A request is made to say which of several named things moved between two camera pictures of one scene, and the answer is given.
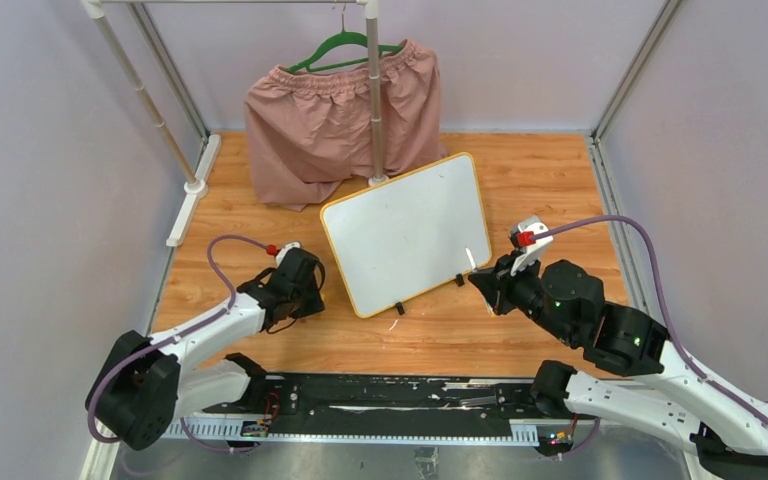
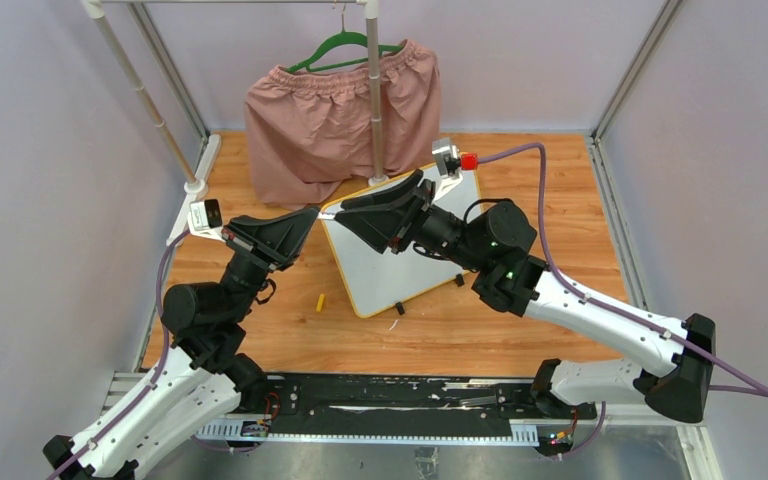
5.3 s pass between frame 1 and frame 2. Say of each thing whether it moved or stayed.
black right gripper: moved
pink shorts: stayed
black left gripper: moved
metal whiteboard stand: stayed
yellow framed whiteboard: stayed
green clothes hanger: stayed
